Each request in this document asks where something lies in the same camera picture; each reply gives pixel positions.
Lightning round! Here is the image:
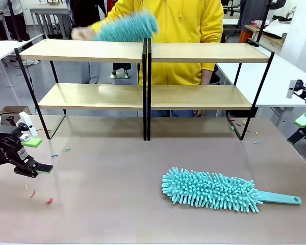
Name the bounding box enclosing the person in red jacket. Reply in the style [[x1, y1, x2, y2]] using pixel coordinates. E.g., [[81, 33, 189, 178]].
[[106, 0, 131, 78]]

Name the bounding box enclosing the cardboard box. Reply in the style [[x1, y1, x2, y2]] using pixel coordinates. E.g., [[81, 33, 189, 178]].
[[0, 106, 33, 116]]

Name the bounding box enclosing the grey background table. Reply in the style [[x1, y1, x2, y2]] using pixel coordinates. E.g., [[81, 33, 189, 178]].
[[29, 4, 72, 39]]

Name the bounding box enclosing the wooden background workbench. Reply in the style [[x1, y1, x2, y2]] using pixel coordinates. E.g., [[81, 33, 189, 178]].
[[244, 24, 288, 48]]

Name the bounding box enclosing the light wood black-frame shelf unit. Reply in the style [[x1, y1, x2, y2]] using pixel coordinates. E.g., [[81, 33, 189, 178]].
[[146, 37, 275, 141], [14, 37, 148, 141]]

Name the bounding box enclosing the black stand pole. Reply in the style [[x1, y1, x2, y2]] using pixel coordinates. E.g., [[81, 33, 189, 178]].
[[247, 0, 274, 48]]

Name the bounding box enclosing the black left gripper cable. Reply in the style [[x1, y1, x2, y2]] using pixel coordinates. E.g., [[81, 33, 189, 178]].
[[0, 112, 19, 121]]

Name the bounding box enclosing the person in black jacket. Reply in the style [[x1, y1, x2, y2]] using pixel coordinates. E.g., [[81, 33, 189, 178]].
[[69, 0, 110, 84]]

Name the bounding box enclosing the person in orange trousers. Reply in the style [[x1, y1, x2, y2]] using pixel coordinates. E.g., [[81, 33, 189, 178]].
[[238, 0, 261, 44]]

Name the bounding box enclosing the white side table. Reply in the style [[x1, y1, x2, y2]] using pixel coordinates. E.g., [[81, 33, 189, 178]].
[[215, 47, 306, 120]]

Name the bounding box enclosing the person's right hand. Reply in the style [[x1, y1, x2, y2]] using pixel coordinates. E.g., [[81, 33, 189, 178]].
[[71, 25, 95, 41]]

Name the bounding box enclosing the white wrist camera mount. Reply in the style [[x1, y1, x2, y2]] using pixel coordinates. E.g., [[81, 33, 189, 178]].
[[286, 79, 306, 100], [18, 112, 39, 138]]

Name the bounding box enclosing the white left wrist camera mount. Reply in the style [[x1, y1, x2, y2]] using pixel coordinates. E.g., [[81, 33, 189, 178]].
[[18, 112, 39, 138]]

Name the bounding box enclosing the person in grey sweater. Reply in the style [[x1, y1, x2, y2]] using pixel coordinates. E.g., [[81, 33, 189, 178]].
[[0, 0, 31, 42]]

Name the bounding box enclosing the person's left forearm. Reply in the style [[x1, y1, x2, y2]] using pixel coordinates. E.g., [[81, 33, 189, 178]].
[[200, 68, 213, 86]]

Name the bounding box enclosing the white table with slanted leg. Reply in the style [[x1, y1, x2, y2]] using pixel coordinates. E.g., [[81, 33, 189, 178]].
[[0, 34, 46, 88]]

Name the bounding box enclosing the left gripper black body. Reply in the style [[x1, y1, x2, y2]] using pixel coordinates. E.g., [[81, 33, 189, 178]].
[[0, 124, 29, 171]]

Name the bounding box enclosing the person in yellow hoodie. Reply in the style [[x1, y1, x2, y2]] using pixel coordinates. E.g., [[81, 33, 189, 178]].
[[90, 0, 224, 118]]

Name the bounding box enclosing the teal chenille duster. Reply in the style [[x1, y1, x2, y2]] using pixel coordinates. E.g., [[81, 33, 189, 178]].
[[92, 9, 160, 42], [161, 167, 302, 214]]

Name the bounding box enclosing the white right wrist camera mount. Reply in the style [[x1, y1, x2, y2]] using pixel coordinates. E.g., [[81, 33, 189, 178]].
[[286, 79, 306, 100]]

